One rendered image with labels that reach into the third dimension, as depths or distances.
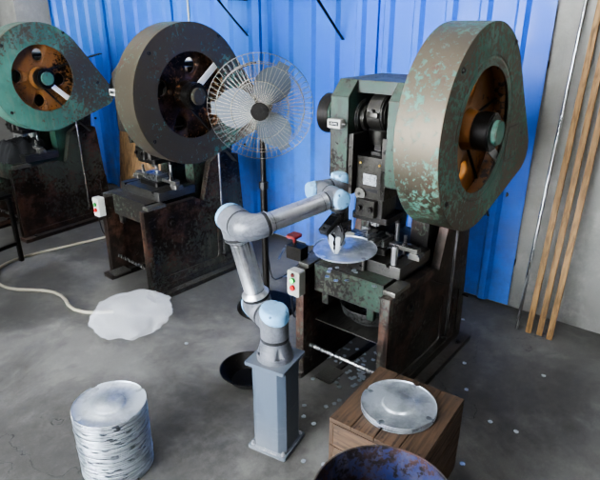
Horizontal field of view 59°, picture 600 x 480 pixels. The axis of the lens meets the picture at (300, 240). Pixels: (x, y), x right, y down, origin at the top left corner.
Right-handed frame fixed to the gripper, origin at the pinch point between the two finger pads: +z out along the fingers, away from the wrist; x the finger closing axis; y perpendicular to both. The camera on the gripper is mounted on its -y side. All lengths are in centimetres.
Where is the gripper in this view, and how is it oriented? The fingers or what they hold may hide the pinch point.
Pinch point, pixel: (334, 251)
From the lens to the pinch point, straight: 235.9
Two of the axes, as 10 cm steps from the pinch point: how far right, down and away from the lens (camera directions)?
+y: 6.3, -2.9, 7.2
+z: 0.0, 9.3, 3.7
